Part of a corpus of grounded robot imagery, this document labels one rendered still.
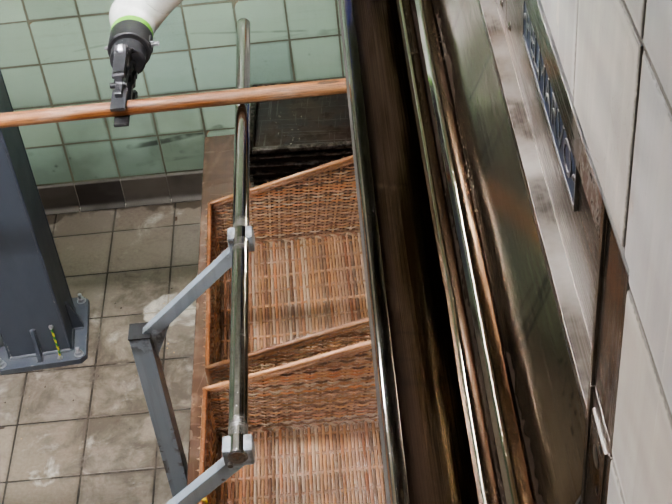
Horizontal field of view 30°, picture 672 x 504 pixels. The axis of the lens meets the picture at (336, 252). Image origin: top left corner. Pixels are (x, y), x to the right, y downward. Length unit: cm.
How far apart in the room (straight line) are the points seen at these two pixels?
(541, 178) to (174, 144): 305
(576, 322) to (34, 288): 273
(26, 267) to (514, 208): 244
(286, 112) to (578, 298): 223
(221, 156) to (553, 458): 242
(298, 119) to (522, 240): 198
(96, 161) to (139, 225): 25
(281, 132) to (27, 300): 95
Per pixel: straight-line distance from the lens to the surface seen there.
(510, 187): 127
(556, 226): 106
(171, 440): 260
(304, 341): 255
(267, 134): 311
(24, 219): 344
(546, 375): 110
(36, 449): 356
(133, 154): 414
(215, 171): 335
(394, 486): 147
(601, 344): 85
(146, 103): 253
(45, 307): 365
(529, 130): 117
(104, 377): 368
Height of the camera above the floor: 260
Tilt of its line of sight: 42 degrees down
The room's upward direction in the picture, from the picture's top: 7 degrees counter-clockwise
